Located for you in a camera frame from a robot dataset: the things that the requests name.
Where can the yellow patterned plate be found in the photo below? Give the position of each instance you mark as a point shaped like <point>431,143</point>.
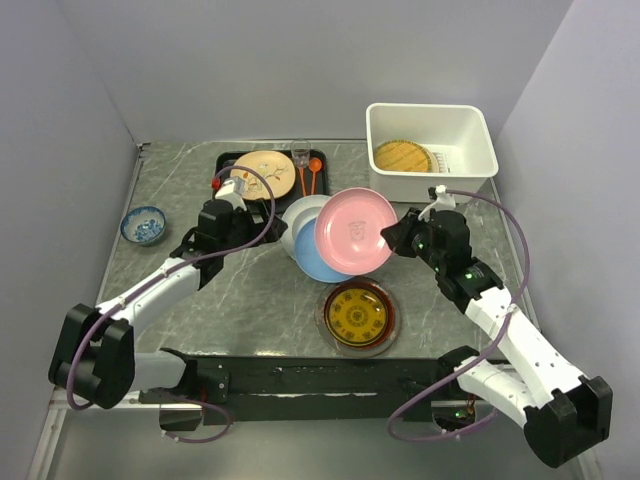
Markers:
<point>357,317</point>

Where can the white scalloped plate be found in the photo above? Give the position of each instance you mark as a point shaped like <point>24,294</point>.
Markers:
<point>298,214</point>

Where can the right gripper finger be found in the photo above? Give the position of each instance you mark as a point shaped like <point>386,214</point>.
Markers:
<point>405,250</point>
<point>398,236</point>

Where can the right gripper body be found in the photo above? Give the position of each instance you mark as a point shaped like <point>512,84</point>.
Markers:
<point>421,239</point>

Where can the white plastic bin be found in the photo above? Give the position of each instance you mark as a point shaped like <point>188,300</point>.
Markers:
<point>459,133</point>

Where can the orange plastic spoon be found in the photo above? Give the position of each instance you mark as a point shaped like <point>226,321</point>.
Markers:
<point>315,166</point>

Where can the light blue plate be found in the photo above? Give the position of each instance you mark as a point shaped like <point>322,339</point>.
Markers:
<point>309,260</point>

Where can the clear drinking glass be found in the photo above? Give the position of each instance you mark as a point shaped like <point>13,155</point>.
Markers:
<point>300,153</point>

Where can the clear glass plate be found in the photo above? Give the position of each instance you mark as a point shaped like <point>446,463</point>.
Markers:
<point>347,351</point>

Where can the woven bamboo plate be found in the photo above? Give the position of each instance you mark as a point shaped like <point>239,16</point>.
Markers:
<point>403,156</point>

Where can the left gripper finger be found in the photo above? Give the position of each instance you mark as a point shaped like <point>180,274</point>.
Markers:
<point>276,230</point>
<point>261,213</point>

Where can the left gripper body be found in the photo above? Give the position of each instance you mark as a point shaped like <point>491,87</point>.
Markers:
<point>243,229</point>

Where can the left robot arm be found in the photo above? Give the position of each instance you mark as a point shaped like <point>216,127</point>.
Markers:
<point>95,360</point>

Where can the cream green leaf plate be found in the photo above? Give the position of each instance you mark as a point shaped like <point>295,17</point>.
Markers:
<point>436,165</point>

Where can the blue white porcelain bowl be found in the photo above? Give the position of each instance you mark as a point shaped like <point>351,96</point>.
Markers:
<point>143,226</point>

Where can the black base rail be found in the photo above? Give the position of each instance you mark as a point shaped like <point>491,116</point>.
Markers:
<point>263,388</point>

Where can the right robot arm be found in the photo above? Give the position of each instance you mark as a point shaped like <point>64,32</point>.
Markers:
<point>561,411</point>

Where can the pink plate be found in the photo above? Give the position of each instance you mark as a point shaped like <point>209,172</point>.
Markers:
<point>348,231</point>

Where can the beige bird-pattern plate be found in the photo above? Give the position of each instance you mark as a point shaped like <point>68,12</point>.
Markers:
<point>275,167</point>

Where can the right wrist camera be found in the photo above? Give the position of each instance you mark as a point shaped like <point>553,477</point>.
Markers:
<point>440,200</point>

